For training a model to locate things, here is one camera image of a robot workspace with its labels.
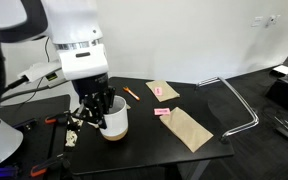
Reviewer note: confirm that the black box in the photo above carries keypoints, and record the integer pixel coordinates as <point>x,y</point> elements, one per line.
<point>285,93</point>

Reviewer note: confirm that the black side table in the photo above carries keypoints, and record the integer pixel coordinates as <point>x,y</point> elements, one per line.
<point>34,106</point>

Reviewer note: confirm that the brown envelope with pink label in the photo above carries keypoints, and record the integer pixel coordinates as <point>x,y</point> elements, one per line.
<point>168,95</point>

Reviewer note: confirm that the crumpled white paper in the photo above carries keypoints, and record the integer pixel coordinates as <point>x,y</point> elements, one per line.
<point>71,137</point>

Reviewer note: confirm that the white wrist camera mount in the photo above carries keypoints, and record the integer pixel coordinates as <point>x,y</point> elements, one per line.
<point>39,71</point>

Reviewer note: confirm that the pink sticky note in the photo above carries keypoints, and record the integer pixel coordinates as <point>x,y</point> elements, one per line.
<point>162,111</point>

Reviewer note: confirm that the black bracket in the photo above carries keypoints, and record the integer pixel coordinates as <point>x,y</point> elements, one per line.
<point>25,124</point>

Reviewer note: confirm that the white flat box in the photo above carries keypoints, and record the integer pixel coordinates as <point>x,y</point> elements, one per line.
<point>283,70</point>

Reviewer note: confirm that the blue-lit device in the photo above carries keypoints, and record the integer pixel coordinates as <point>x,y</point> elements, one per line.
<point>0,171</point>

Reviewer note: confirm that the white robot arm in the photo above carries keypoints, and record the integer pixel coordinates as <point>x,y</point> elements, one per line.
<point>77,26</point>

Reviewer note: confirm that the white mug with tan base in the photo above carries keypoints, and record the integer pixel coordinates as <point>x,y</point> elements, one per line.
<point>117,123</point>

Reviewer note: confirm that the chrome tube chair frame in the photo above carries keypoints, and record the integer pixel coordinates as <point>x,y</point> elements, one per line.
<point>250,110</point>

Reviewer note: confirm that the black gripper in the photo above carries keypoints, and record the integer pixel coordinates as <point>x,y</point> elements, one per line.
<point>90,85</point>

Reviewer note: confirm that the pink label sticker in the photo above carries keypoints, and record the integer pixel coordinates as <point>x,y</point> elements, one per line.
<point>158,91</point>

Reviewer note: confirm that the large brown paper envelope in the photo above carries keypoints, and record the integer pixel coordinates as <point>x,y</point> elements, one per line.
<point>187,130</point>

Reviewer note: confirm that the orange pen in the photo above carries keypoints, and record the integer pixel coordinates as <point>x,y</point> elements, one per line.
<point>131,93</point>

